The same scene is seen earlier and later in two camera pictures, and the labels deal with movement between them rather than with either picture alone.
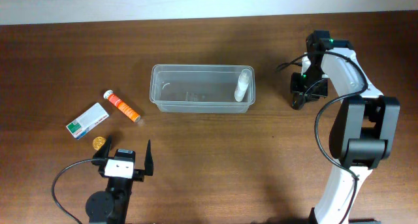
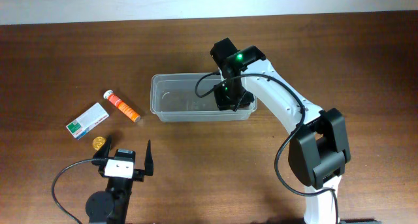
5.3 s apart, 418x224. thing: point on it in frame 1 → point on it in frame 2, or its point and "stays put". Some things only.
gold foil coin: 98,142 stays put
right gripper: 294,82 → 223,102
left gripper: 138,174 stays put
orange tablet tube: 110,95 stays put
